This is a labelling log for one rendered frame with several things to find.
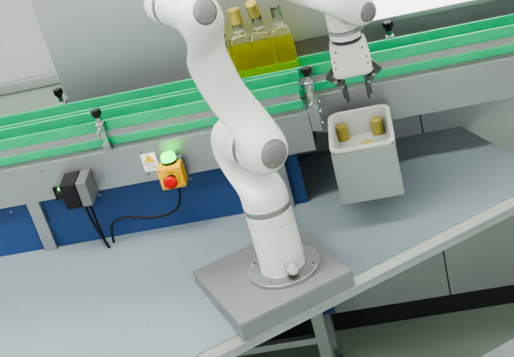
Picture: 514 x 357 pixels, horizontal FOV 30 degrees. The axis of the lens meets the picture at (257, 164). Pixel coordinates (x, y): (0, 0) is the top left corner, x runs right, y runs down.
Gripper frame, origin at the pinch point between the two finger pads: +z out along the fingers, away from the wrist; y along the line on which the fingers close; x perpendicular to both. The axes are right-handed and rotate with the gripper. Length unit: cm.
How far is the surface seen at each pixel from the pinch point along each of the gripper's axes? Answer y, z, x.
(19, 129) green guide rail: 99, 1, -22
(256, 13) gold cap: 23.4, -17.7, -25.0
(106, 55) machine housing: 73, -8, -43
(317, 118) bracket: 12.6, 11.2, -11.5
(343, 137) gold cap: 6.7, 18.3, -10.7
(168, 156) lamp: 55, 11, -7
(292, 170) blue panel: 23.0, 27.2, -13.6
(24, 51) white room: 209, 88, -340
